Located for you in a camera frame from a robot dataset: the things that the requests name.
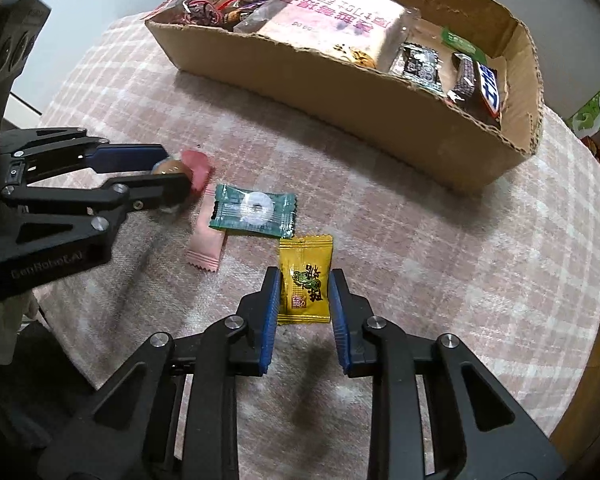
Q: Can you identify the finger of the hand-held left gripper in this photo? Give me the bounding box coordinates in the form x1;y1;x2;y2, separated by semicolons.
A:
0;126;171;183
0;172;191;266

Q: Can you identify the yellow snack packet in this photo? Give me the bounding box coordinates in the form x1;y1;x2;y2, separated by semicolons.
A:
277;235;334;327

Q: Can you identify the black snack packet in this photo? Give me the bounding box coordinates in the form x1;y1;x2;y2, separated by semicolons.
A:
390;42;443;96

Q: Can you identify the clear packet in box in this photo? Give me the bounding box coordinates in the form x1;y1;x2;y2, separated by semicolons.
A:
232;0;423;71

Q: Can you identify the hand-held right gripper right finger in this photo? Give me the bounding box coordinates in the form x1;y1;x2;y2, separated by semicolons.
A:
328;268;566;480

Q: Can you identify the pink plaid tablecloth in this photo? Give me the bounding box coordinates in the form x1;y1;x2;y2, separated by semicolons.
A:
32;15;600;461

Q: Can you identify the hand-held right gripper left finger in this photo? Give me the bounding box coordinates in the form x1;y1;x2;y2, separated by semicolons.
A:
37;266;282;480

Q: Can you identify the small brown chocolate bar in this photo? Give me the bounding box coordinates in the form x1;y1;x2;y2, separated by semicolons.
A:
447;53;510;133

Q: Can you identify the person's left hand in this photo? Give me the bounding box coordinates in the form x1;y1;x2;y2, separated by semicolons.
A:
0;292;36;356

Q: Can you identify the green ring candy packet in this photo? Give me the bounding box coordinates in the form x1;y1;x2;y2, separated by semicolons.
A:
209;183;299;239

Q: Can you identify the cardboard box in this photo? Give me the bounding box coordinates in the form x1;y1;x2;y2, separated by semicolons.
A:
145;0;546;193

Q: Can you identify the green candy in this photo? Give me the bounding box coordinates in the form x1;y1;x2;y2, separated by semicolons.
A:
440;27;487;58

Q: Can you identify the pink candy packet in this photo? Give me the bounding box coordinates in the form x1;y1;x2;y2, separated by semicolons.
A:
186;195;229;273

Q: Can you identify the round brown ball candy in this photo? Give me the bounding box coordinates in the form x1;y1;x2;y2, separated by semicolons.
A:
150;149;216;197

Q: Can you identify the green printed box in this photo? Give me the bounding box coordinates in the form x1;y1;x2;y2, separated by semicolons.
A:
567;81;600;138

